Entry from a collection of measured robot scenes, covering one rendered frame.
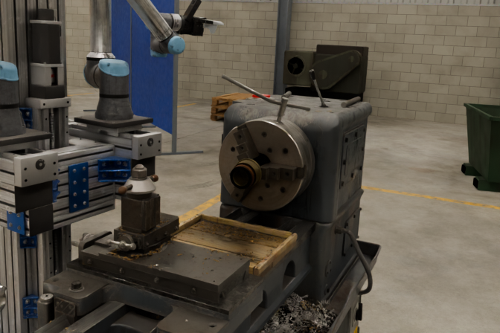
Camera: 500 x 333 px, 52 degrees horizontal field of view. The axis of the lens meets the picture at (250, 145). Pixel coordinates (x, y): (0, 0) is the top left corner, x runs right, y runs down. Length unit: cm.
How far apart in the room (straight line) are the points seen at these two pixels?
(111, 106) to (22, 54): 37
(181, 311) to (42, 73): 111
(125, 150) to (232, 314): 104
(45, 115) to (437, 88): 1013
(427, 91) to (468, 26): 151
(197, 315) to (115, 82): 116
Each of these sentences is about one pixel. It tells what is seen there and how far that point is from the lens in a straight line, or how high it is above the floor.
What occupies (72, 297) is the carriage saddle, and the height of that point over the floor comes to 91.
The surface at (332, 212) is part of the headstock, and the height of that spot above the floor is 91.
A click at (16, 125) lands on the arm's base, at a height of 119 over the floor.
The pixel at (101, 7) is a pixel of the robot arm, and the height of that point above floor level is 160.
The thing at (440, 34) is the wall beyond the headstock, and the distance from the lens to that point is 1151.
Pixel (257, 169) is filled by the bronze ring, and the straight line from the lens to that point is 162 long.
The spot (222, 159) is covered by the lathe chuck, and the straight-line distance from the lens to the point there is 179.
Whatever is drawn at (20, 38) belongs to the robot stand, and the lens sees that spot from 204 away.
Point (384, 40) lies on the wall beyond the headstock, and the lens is 1163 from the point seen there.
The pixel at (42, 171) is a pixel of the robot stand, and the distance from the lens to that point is 173.
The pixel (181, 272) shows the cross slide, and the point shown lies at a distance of 121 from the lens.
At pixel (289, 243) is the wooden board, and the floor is 89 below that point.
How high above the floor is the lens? 149
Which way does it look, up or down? 12 degrees down
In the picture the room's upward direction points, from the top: 3 degrees clockwise
